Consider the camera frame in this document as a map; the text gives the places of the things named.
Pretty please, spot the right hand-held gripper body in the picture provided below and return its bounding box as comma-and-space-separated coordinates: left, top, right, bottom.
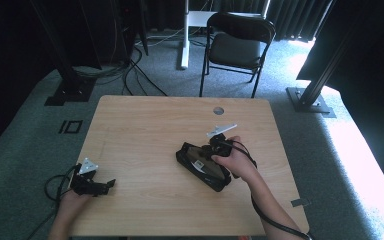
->
206, 123, 239, 158

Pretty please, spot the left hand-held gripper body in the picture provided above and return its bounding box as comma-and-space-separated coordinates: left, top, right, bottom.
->
70, 157, 100, 197

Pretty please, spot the black mesh pencil case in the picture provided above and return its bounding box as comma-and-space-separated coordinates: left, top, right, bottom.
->
175, 141, 232, 193

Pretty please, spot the person's left hand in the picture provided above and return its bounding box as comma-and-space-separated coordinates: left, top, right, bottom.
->
57, 191, 94, 218

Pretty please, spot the person's right hand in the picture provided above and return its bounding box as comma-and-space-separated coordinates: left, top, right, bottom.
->
211, 135, 258, 183

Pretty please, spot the grey tape piece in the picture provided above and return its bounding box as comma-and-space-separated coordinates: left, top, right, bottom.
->
290, 197, 312, 208

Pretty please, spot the black folding chair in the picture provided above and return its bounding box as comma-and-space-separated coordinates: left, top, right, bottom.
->
198, 12, 277, 99

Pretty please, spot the black metal stand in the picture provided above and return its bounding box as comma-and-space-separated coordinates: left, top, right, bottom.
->
285, 0, 371, 119
29, 0, 96, 107

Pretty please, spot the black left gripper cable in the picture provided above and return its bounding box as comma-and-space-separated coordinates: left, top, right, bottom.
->
26, 163, 81, 240

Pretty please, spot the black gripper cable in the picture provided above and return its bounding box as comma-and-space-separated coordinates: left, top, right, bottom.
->
26, 163, 81, 240
224, 139, 315, 240

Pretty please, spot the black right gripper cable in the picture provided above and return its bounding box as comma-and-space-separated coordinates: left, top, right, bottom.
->
224, 139, 315, 240

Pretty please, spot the bundle of black floor cables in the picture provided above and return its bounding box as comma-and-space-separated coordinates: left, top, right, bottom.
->
73, 43, 169, 98

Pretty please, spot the white floor cable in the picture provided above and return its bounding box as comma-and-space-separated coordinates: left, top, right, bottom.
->
135, 27, 185, 48

